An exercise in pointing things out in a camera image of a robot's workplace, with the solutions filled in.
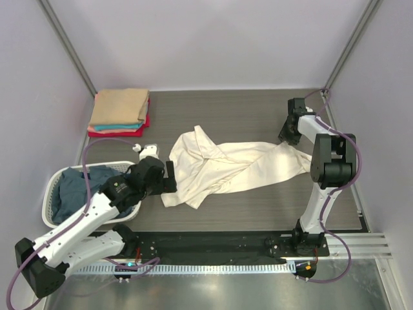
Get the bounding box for folded teal t shirt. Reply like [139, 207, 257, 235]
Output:
[88, 122, 144, 131]

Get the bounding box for folded tan t shirt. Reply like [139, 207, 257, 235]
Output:
[89, 88, 150, 127]

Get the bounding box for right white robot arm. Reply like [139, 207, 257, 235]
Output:
[279, 113, 359, 256]

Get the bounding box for aluminium corner post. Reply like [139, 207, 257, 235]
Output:
[37, 0, 97, 96]
[324, 0, 383, 88]

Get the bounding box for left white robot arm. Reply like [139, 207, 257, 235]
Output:
[15, 156, 177, 298]

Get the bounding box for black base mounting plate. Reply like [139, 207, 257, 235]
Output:
[127, 231, 330, 260]

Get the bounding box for folded red t shirt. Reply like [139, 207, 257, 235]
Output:
[87, 99, 150, 138]

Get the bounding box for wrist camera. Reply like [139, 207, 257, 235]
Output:
[132, 143, 159, 160]
[287, 98, 314, 116]

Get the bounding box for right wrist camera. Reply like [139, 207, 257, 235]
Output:
[287, 98, 314, 116]

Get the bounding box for cream white t shirt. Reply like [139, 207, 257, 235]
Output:
[161, 125, 312, 209]

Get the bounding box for left aluminium corner post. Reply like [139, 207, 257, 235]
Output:
[37, 0, 97, 96]

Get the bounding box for white plastic laundry basket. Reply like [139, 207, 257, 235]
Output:
[42, 161, 133, 229]

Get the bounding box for aluminium rail beam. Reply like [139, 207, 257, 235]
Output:
[38, 232, 393, 263]

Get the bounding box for right aluminium corner post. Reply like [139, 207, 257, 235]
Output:
[324, 0, 383, 88]

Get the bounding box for grey blue shirt in basket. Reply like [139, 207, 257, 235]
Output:
[51, 165, 121, 224]

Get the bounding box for slotted white cable duct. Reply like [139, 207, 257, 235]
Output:
[74, 261, 296, 276]

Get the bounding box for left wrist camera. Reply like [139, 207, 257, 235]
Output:
[132, 143, 159, 160]

